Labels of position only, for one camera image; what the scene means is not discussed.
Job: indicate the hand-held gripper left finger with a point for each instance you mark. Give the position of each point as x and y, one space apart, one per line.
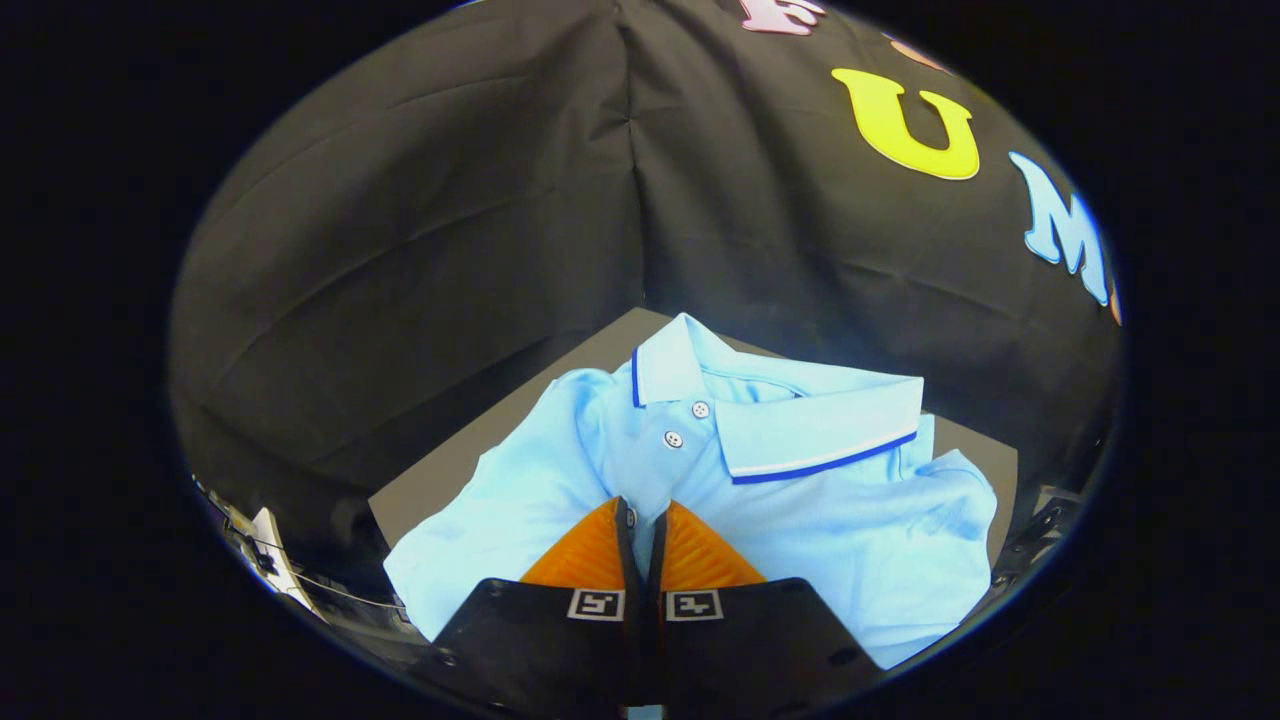
540 640

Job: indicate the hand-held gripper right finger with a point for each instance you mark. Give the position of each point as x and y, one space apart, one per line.
750 640

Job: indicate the light blue polo shirt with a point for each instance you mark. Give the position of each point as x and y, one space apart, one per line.
850 520

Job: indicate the dark grey washing machine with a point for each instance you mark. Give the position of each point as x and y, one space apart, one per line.
1040 530

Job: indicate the white plastic object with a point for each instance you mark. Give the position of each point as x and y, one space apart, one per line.
272 545

